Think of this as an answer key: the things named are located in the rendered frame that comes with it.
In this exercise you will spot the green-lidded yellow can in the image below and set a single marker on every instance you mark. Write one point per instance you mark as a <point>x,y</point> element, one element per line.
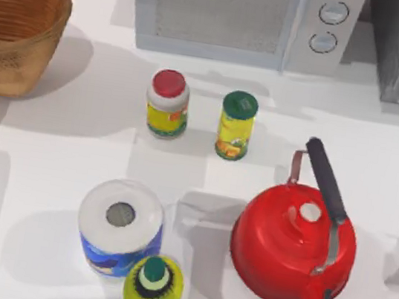
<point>236,126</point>

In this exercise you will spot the red-lidded yellow label jar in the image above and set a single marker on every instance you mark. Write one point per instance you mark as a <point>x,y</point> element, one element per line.
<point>167,105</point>

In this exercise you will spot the white paper towel roll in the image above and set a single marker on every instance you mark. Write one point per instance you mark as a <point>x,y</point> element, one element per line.
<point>118,227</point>

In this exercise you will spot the microwave oven door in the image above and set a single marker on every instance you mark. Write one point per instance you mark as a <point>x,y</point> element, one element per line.
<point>220,13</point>

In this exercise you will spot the pale microwave oven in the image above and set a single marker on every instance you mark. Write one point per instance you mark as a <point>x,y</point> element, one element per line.
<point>317,62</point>

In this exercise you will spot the yellow bottle with green cap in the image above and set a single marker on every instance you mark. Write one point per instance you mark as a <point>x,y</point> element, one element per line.
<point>152,293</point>

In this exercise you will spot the round microwave knob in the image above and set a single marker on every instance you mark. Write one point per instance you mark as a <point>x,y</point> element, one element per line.
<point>323,42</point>
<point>333,12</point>

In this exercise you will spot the brown woven basket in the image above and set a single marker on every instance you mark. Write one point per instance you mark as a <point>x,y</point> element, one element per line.
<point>13,35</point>

